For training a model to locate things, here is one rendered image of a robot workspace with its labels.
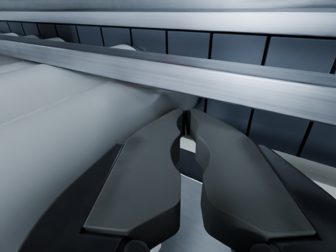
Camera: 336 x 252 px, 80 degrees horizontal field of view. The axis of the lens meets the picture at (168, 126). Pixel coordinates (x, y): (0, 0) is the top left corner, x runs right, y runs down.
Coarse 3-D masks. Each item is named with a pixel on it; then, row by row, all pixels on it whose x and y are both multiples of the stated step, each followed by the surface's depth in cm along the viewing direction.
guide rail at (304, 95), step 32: (64, 64) 12; (96, 64) 10; (128, 64) 9; (160, 64) 8; (192, 64) 8; (224, 64) 8; (224, 96) 7; (256, 96) 7; (288, 96) 6; (320, 96) 6
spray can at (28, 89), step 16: (128, 48) 18; (48, 64) 13; (0, 80) 11; (16, 80) 11; (32, 80) 12; (48, 80) 12; (64, 80) 13; (80, 80) 13; (96, 80) 14; (0, 96) 10; (16, 96) 11; (32, 96) 11; (48, 96) 12; (64, 96) 12; (0, 112) 10; (16, 112) 10
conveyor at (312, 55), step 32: (32, 32) 26; (64, 32) 23; (96, 32) 20; (128, 32) 18; (160, 32) 17; (192, 32) 15; (256, 64) 14; (288, 64) 13; (320, 64) 12; (256, 128) 16; (288, 128) 15; (320, 128) 14; (320, 160) 14
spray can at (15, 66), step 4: (24, 60) 17; (28, 60) 17; (8, 64) 16; (12, 64) 16; (16, 64) 16; (20, 64) 16; (24, 64) 16; (28, 64) 16; (32, 64) 16; (36, 64) 16; (0, 68) 15; (4, 68) 15; (8, 68) 15; (12, 68) 15; (16, 68) 15; (20, 68) 16; (0, 72) 15
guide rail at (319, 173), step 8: (184, 136) 16; (184, 144) 16; (192, 144) 16; (280, 152) 14; (288, 160) 13; (296, 160) 13; (304, 160) 13; (304, 168) 13; (312, 168) 13; (320, 168) 13; (328, 168) 13; (312, 176) 12; (320, 176) 12; (328, 176) 12; (320, 184) 12; (328, 184) 12; (328, 192) 12
